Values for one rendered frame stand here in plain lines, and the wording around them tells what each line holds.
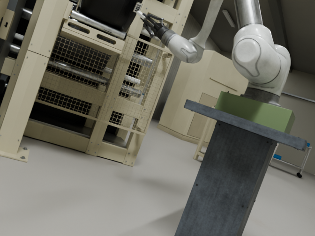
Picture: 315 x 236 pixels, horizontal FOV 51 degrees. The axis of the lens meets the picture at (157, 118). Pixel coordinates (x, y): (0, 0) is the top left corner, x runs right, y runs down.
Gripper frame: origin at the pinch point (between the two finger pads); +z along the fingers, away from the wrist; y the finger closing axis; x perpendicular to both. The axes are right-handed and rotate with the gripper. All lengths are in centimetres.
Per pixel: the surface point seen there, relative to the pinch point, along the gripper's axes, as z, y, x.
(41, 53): 26, 43, -36
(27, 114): 10, 75, -46
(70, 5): 25.9, 11.8, -28.3
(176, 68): 349, 363, 797
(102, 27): 13.0, 16.6, -11.7
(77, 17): 23.2, 16.8, -22.9
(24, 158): -6, 94, -53
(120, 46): 0.4, 21.0, -5.5
